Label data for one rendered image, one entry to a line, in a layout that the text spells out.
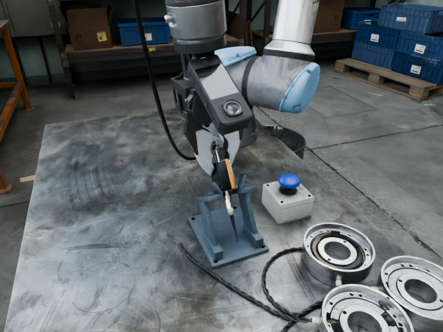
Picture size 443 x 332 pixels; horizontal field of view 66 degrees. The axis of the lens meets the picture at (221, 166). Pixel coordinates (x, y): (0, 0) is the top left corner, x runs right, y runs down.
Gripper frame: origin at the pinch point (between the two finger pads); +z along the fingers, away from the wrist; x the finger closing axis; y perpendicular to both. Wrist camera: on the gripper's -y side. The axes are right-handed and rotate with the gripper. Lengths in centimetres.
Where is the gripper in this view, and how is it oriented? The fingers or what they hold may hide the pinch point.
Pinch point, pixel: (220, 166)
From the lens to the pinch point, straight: 55.3
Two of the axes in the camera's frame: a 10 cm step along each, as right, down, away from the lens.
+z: 1.0, 8.3, 5.5
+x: -8.9, 3.2, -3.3
